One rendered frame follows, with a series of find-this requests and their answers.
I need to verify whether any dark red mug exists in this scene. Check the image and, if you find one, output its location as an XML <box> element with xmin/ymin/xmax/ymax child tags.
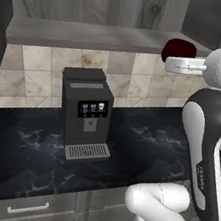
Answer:
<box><xmin>160</xmin><ymin>36</ymin><xmax>199</xmax><ymax>68</ymax></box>

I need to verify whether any dark grey coffee machine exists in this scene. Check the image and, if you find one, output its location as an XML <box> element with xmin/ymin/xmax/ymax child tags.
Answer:
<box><xmin>48</xmin><ymin>63</ymin><xmax>124</xmax><ymax>168</ymax></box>

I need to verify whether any grey drawer front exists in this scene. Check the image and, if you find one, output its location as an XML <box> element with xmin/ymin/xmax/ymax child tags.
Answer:
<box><xmin>0</xmin><ymin>180</ymin><xmax>79</xmax><ymax>221</ymax></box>
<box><xmin>85</xmin><ymin>181</ymin><xmax>142</xmax><ymax>221</ymax></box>

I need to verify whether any grey wood open cabinet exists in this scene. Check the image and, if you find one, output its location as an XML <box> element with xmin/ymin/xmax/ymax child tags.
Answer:
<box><xmin>0</xmin><ymin>0</ymin><xmax>221</xmax><ymax>77</ymax></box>

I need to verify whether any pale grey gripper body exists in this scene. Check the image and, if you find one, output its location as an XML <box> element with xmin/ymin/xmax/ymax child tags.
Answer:
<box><xmin>163</xmin><ymin>53</ymin><xmax>209</xmax><ymax>79</ymax></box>

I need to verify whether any grey wood cabinet door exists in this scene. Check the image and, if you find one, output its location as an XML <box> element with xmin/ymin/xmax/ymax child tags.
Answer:
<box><xmin>178</xmin><ymin>0</ymin><xmax>221</xmax><ymax>53</ymax></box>

